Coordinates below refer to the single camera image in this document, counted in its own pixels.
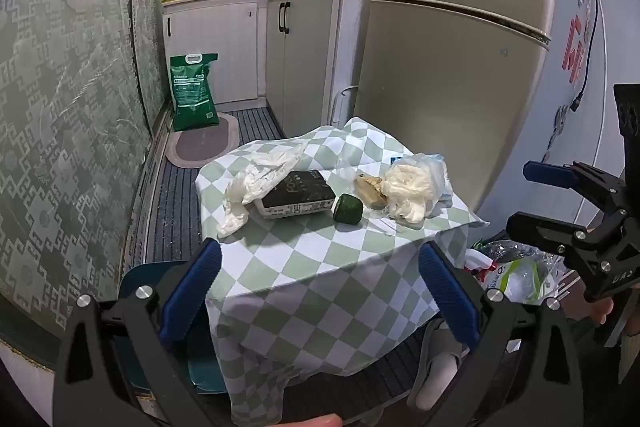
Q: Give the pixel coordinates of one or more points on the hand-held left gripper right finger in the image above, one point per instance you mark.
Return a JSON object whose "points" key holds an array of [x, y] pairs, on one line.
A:
{"points": [[447, 292]]}

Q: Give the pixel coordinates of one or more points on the green rice bag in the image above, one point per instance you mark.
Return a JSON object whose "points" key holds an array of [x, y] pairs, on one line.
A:
{"points": [[192, 94]]}

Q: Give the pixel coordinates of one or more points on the beige refrigerator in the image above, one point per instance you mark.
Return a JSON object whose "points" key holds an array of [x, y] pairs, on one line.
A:
{"points": [[450, 82]]}

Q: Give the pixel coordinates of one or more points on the teal plastic stool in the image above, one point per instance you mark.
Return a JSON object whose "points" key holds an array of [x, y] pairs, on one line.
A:
{"points": [[142, 274]]}

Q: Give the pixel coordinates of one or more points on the grey white slipper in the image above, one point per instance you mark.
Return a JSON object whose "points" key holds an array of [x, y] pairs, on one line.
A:
{"points": [[435, 372]]}

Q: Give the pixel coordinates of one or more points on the black food box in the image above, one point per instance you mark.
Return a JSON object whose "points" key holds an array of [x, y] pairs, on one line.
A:
{"points": [[300, 192]]}

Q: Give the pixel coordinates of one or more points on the striped grey floor rug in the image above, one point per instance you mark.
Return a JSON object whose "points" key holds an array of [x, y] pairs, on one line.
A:
{"points": [[170, 207]]}

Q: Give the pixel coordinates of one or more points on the wide patterned sliding door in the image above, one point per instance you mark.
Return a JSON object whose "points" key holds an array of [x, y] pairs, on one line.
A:
{"points": [[65, 132]]}

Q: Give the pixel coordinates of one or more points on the clear plastic garbage bag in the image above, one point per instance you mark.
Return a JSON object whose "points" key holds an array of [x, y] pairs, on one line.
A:
{"points": [[520, 277]]}

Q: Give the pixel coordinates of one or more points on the green white checkered tablecloth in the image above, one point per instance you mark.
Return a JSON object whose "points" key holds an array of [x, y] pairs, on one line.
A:
{"points": [[310, 267]]}

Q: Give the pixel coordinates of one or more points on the person's left hand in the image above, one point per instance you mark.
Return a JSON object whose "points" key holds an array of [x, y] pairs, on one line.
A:
{"points": [[320, 421]]}

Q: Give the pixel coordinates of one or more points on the person's right hand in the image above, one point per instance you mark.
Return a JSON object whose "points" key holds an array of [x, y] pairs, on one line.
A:
{"points": [[600, 309]]}

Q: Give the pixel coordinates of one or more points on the white plastic bag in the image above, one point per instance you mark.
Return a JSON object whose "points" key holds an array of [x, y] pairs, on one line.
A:
{"points": [[255, 182]]}

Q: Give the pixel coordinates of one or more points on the brown ginger piece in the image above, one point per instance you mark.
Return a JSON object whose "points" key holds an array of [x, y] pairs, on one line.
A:
{"points": [[370, 194]]}

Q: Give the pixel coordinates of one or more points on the clear bag with white wad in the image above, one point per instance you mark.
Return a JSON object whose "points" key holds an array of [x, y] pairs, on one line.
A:
{"points": [[410, 184]]}

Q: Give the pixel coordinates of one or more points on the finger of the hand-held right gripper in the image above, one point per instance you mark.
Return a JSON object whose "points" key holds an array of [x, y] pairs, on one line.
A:
{"points": [[550, 174], [540, 232]]}

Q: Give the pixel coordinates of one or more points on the oval grey floor mat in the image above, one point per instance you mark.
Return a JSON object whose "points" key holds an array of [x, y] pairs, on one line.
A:
{"points": [[200, 147]]}

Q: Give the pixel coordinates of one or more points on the narrow patterned sliding door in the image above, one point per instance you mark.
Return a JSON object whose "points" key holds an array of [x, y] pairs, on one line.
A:
{"points": [[150, 7]]}

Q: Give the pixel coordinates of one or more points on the person's right forearm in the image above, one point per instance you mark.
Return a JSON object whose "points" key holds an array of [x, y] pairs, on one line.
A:
{"points": [[631, 339]]}

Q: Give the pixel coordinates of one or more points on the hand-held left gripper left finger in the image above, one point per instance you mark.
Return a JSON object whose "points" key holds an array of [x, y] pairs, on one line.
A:
{"points": [[192, 292]]}

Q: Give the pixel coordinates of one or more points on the green fruit piece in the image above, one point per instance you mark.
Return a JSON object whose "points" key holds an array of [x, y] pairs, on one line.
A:
{"points": [[348, 209]]}

